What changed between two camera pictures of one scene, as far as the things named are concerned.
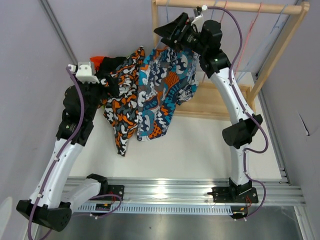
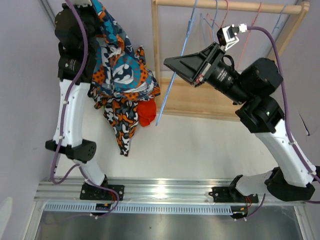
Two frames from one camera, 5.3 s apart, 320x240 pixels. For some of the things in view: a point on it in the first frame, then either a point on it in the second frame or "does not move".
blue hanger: (196, 57) -> (182, 54)
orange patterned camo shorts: (121, 111) does not move
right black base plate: (229, 194) does not move
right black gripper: (183, 23) -> (191, 66)
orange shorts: (97, 60) -> (146, 112)
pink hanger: (247, 37) does not move
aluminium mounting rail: (270, 193) does not move
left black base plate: (113, 189) does not move
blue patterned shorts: (166, 78) -> (117, 67)
